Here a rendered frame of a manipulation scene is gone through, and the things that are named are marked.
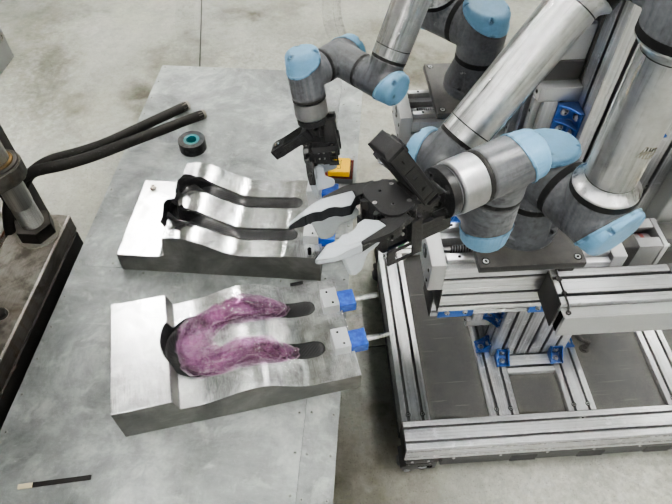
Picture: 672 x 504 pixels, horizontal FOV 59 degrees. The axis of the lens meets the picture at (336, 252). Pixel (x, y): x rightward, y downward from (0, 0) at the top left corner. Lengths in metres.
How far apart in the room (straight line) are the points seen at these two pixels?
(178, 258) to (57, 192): 1.66
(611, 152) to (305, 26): 3.11
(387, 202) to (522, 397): 1.41
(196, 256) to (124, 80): 2.32
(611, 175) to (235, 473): 0.88
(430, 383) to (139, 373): 1.05
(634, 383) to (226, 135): 1.54
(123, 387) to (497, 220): 0.79
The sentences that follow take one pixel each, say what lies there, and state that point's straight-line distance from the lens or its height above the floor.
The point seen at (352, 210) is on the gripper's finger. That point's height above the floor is 1.45.
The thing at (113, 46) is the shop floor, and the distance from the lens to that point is 4.00.
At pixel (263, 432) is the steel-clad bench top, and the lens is 1.29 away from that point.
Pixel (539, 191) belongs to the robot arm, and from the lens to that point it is 1.15.
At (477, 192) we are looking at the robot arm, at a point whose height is 1.45.
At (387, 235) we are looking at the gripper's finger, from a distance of 0.69.
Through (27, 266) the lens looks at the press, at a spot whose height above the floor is 0.79.
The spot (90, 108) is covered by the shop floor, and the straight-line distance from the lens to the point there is 3.53.
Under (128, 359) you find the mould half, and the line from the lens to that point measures 1.30.
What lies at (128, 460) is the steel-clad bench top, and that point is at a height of 0.80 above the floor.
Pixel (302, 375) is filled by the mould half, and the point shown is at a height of 0.86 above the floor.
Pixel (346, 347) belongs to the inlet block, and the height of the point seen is 0.88.
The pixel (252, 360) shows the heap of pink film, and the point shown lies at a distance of 1.24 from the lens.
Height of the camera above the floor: 1.99
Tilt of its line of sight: 51 degrees down
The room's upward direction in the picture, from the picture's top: straight up
